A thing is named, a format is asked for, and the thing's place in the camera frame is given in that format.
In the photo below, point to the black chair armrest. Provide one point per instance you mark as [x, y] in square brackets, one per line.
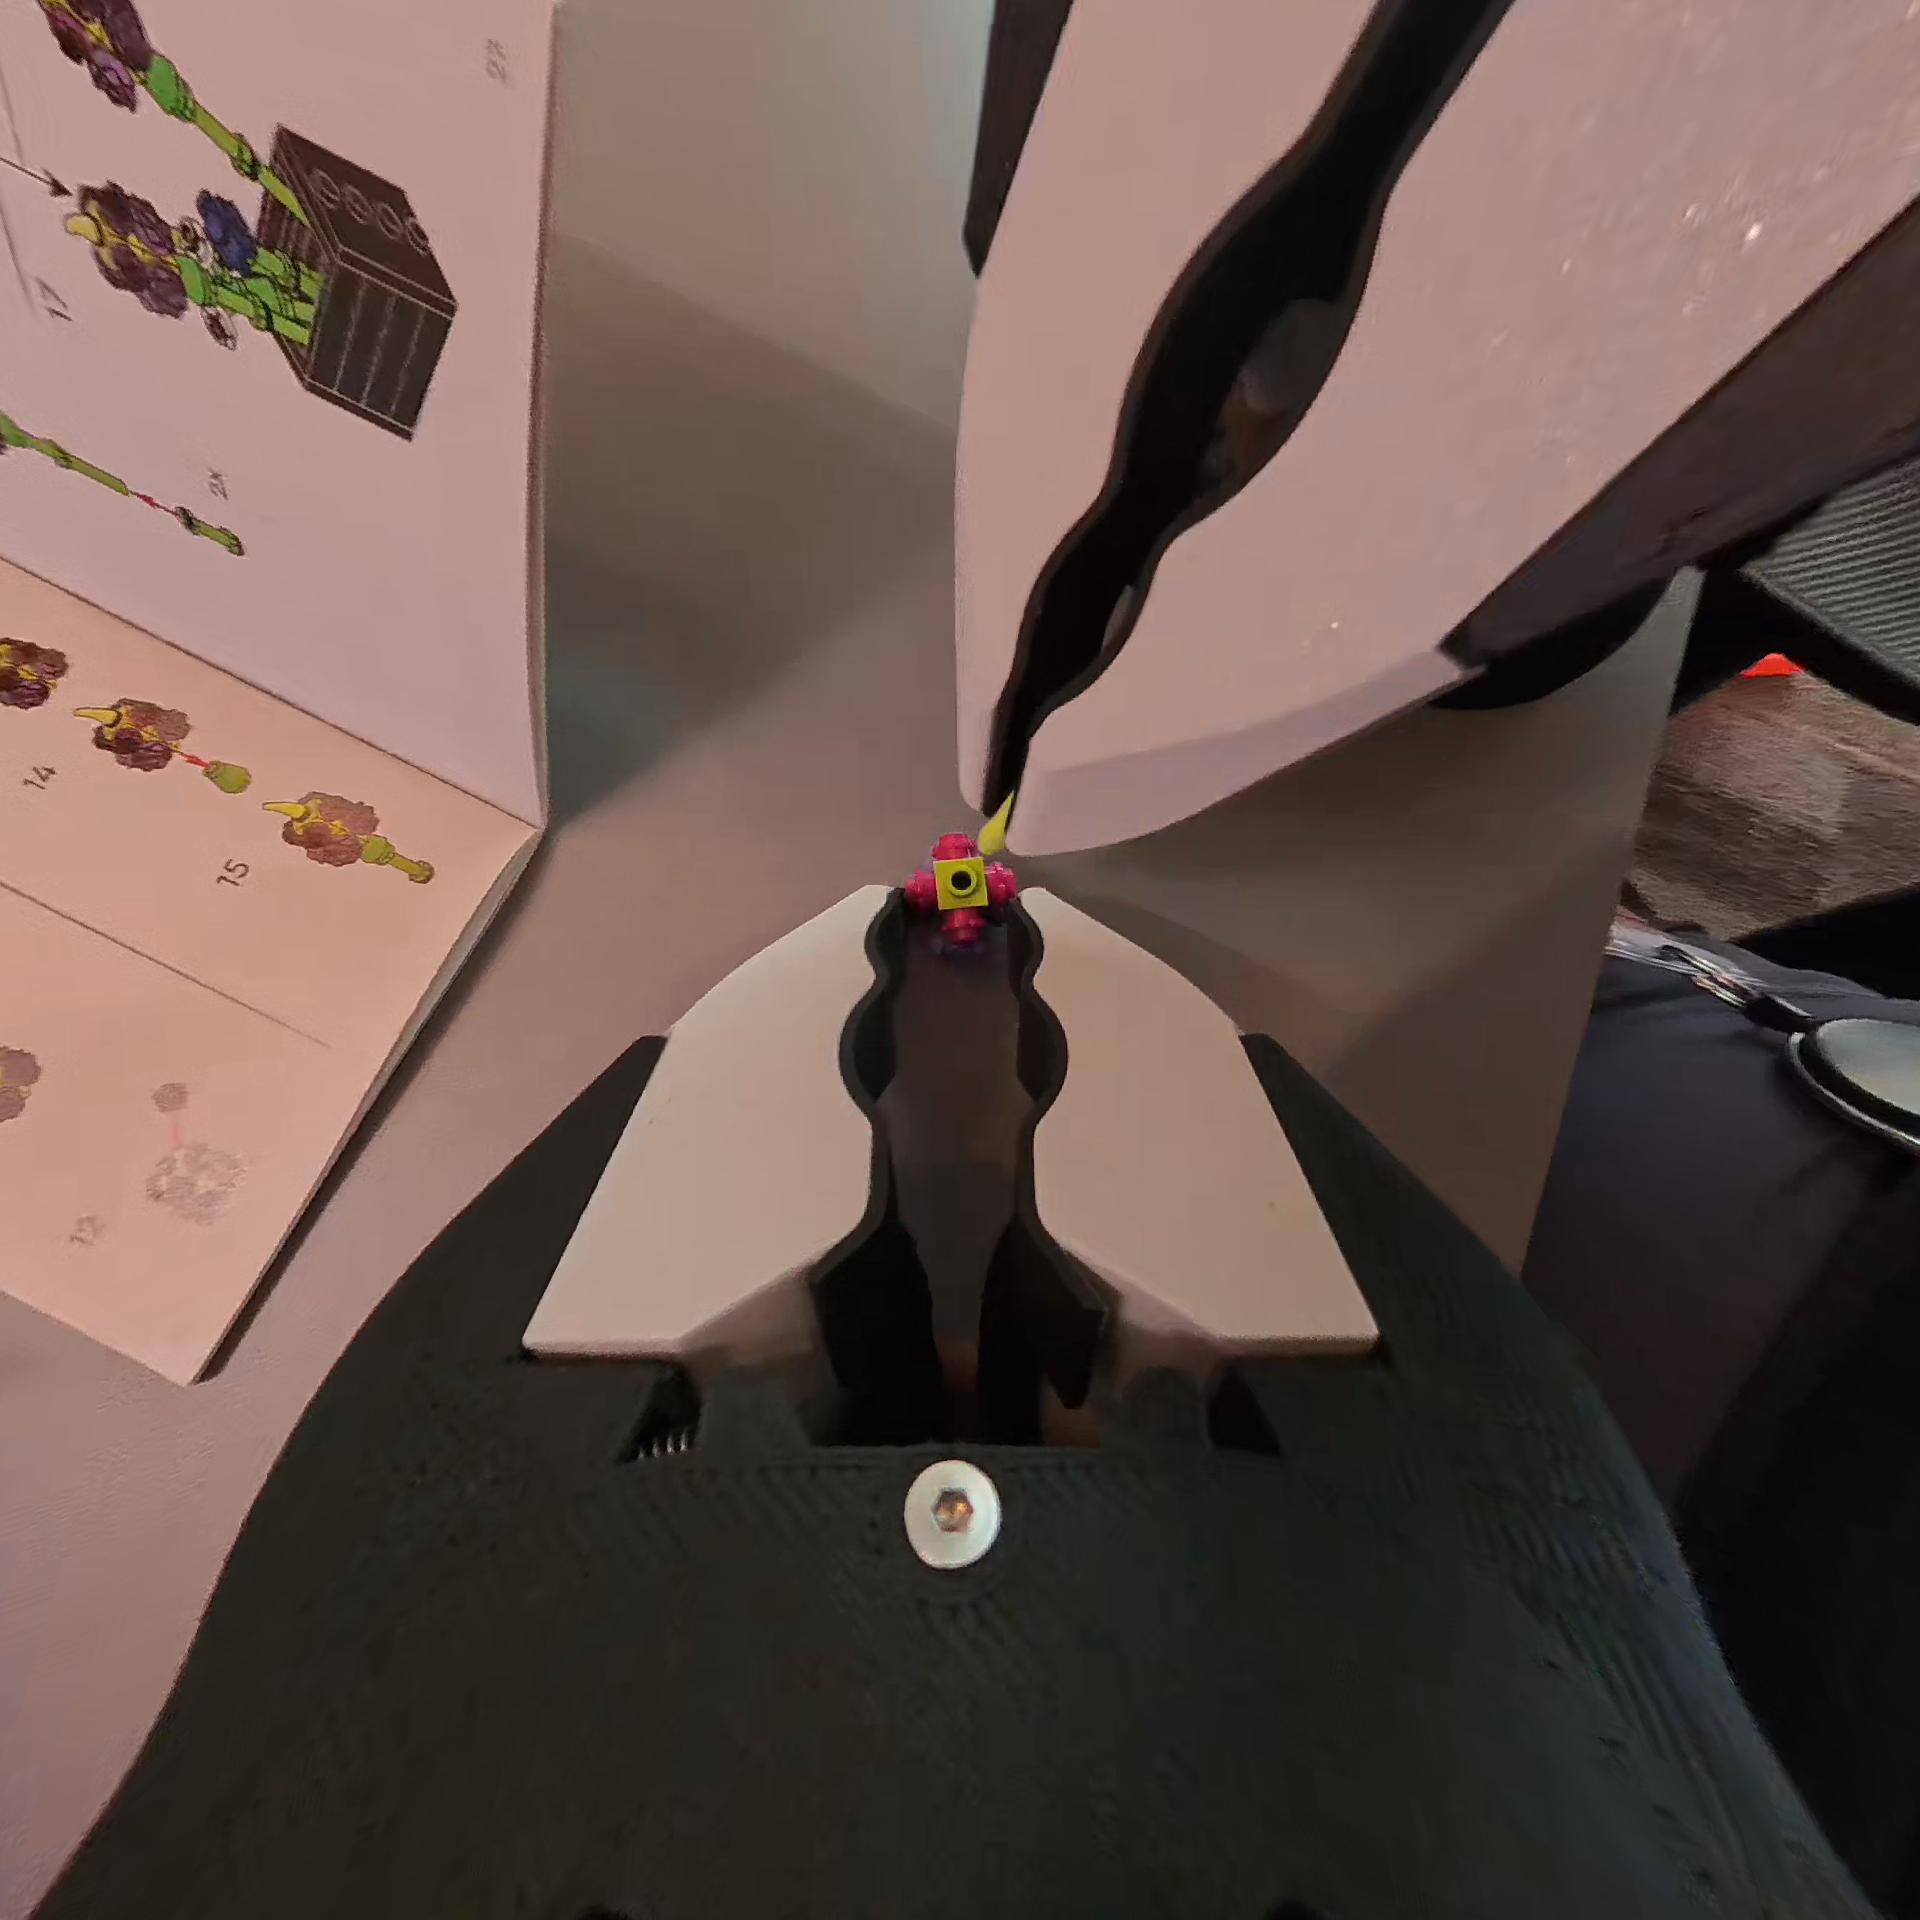
[1845, 601]

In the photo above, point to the small lime flower brick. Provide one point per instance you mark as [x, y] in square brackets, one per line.
[960, 883]

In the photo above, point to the lime curved stem brick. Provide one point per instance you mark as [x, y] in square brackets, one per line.
[997, 816]

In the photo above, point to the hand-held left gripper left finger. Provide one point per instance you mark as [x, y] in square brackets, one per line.
[706, 1201]

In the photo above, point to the person's dark clothing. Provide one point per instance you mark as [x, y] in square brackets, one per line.
[1772, 1260]

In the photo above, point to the grey desk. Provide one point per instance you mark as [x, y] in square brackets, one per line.
[720, 392]

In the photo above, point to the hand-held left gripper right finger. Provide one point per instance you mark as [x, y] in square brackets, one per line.
[1200, 1201]

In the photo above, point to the white instruction booklet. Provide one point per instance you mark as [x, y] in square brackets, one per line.
[241, 601]

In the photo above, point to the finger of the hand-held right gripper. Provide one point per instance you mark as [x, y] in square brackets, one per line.
[1561, 363]
[1081, 271]

